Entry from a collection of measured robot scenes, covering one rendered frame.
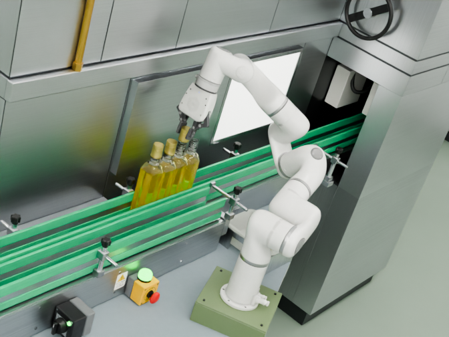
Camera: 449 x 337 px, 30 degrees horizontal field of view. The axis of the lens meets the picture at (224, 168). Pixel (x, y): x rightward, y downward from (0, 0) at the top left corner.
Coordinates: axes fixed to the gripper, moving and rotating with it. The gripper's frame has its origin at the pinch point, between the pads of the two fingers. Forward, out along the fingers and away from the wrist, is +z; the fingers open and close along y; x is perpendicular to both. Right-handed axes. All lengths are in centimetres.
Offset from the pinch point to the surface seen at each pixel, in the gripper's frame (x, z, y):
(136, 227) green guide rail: -12.0, 31.6, 5.8
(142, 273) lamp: -18.2, 39.5, 18.7
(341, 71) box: 110, -27, -11
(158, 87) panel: -6.5, -8.9, -12.0
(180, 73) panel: 1.7, -14.3, -12.1
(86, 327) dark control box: -41, 52, 23
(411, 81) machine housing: 97, -38, 23
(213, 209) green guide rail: 14.1, 21.9, 13.7
